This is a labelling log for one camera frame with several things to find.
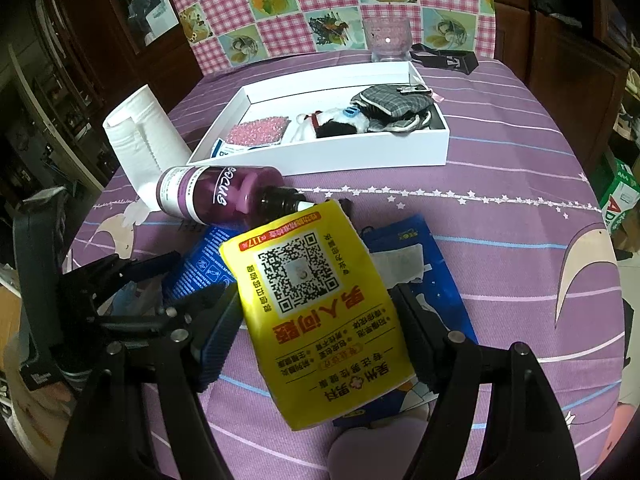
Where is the grey plaid pouch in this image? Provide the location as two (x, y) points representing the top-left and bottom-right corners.
(350, 84), (446, 136)

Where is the purple plastic bottle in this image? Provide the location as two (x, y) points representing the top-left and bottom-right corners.
(155, 165), (317, 227)

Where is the clear glass cup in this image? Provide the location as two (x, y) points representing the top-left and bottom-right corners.
(362, 16), (414, 64)

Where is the purple striped tablecloth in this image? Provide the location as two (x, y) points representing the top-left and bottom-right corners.
(65, 52), (632, 480)

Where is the yellow tissue packet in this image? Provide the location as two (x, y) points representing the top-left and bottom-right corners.
(218, 199), (419, 432)

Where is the black plastic clip holder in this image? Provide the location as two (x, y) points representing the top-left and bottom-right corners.
(409, 42), (480, 76)

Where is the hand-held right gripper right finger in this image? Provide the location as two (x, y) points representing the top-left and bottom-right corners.
(389, 284), (581, 480)

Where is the pink checkered printed cloth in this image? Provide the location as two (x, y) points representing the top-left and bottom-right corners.
(157, 0), (497, 79)

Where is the white and blue small packet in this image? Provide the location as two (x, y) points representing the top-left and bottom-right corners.
(210, 139), (251, 162)

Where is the white toilet paper roll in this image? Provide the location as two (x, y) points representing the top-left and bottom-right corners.
(102, 85), (194, 211)

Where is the dark wooden cabinet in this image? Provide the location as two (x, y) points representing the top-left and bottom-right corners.
(27, 0), (203, 126)

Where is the white plush dog toy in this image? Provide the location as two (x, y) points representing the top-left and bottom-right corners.
(289, 105), (372, 143)

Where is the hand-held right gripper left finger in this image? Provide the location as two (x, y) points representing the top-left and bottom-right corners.
(55, 287), (244, 480)

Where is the green and white carton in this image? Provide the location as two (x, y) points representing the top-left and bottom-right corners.
(597, 157), (640, 235)

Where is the lavender soft pad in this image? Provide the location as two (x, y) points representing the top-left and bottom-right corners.
(327, 404), (442, 480)

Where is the white shallow cardboard box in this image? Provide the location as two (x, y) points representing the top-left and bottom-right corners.
(186, 60), (451, 177)

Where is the pink glitter pouch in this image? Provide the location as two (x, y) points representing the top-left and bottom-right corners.
(225, 117), (292, 147)

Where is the blue face mask packet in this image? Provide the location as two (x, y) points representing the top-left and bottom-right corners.
(162, 225), (247, 307)

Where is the blue cartoon bag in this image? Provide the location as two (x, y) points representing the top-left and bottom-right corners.
(332, 214), (481, 428)

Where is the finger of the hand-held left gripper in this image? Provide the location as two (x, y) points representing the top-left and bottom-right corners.
(62, 251), (182, 303)
(97, 282), (239, 332)

